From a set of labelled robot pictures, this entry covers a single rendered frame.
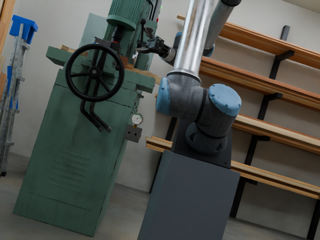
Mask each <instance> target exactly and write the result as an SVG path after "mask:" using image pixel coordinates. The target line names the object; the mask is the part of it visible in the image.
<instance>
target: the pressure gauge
mask: <svg viewBox="0 0 320 240"><path fill-rule="evenodd" d="M137 118H138V119H137ZM131 121H132V123H133V124H134V126H133V128H136V127H137V125H139V124H141V123H142V122H143V116H142V115H141V114H140V113H134V114H133V115H132V117H131Z"/></svg>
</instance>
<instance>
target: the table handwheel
mask: <svg viewBox="0 0 320 240"><path fill-rule="evenodd" d="M93 49H97V50H102V53H101V55H100V58H99V60H98V62H97V65H96V66H92V67H90V68H89V71H88V72H83V73H76V74H71V67H72V65H73V62H74V61H75V59H76V58H77V57H78V56H79V55H80V54H81V53H83V52H85V51H87V50H93ZM105 52H107V53H109V54H110V55H111V56H112V57H113V58H114V59H115V61H116V63H117V65H119V66H120V70H119V77H118V81H117V83H116V85H115V86H114V88H113V89H112V90H110V89H109V88H108V86H107V85H106V84H105V82H104V81H103V80H102V77H101V70H100V69H99V67H100V64H101V61H102V59H103V57H104V54H105ZM88 75H89V76H90V77H91V78H92V79H95V80H96V79H98V80H99V82H100V83H101V84H102V85H103V87H104V88H105V89H106V91H107V92H108V93H106V94H104V95H102V96H96V97H93V96H88V95H85V94H83V93H81V92H80V91H79V90H78V89H77V88H76V87H75V85H74V84H73V82H72V79H71V78H72V77H78V76H88ZM124 75H125V71H124V65H123V62H122V60H121V58H120V56H119V55H118V54H117V53H116V52H115V51H114V50H113V49H112V48H110V47H108V46H106V45H103V44H97V43H93V44H87V45H84V46H82V47H80V48H78V49H77V50H75V51H74V52H73V53H72V54H71V56H70V57H69V59H68V61H67V64H66V68H65V78H66V82H67V85H68V87H69V88H70V90H71V91H72V92H73V93H74V94H75V95H76V96H77V97H79V98H80V99H82V100H85V101H89V102H101V101H105V100H107V99H109V98H111V97H112V96H114V95H115V94H116V93H117V92H118V91H119V89H120V88H121V86H122V84H123V81H124Z"/></svg>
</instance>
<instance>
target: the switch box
mask: <svg viewBox="0 0 320 240"><path fill-rule="evenodd" d="M152 4H153V11H152V15H153V12H154V8H155V4H156V0H153V1H152ZM161 5H162V1H161V0H158V3H157V7H156V10H155V14H154V18H153V21H155V22H157V18H158V15H159V11H160V9H161ZM151 8H152V5H151V7H150V11H149V14H148V17H147V19H148V20H149V17H150V12H151ZM152 15H151V19H152ZM151 19H150V20H151Z"/></svg>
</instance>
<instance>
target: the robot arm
mask: <svg viewBox="0 0 320 240"><path fill-rule="evenodd" d="M214 1H215V0H190V1H189V5H188V9H187V13H186V17H185V21H184V25H183V29H182V31H180V32H178V33H177V34H176V37H175V40H174V44H173V48H172V47H171V46H169V45H165V44H164V40H163V39H161V38H160V37H156V38H155V37H154V35H153V33H152V32H153V28H149V27H147V26H146V25H144V31H145V33H146V36H147V37H149V38H150V39H148V40H147V43H146V42H142V43H141V46H140V48H134V50H135V51H137V52H140V53H143V54H148V53H156V54H158V55H159V57H160V59H162V60H163V61H165V63H168V64H170V65H171V66H173V70H172V71H170V72H169V73H168V74H167V76H166V77H162V78H161V81H160V86H159V91H158V96H157V103H156V109H157V111H158V112H160V113H162V114H165V115H167V116H172V117H175V118H179V119H183V120H187V121H191V122H193V123H192V124H190V126H189V127H188V128H187V131H186V140H187V142H188V144H189V145H190V146H191V147H192V148H193V149H194V150H195V151H197V152H199V153H201V154H204V155H208V156H216V155H219V154H221V153H223V151H224V150H225V148H226V146H227V134H228V132H229V131H230V129H231V127H232V125H233V123H234V121H235V119H236V117H237V115H238V113H239V111H240V108H241V98H240V96H239V95H238V93H237V92H236V91H235V90H234V89H232V88H231V87H229V86H225V85H224V84H213V85H212V86H210V87H209V89H206V88H202V87H200V85H201V80H200V78H199V77H198V74H199V70H200V64H201V59H202V56H204V57H210V56H211V55H212V53H213V50H214V46H215V44H214V43H215V41H216V39H217V37H218V35H219V34H220V32H221V30H222V28H223V27H224V25H225V23H226V21H227V19H228V18H229V16H230V14H231V12H232V11H233V9H234V7H236V6H238V5H239V4H240V3H241V1H242V0H219V1H218V3H217V5H216V7H215V9H214V11H213V13H212V10H213V5H214ZM159 38H160V39H161V40H160V39H159Z"/></svg>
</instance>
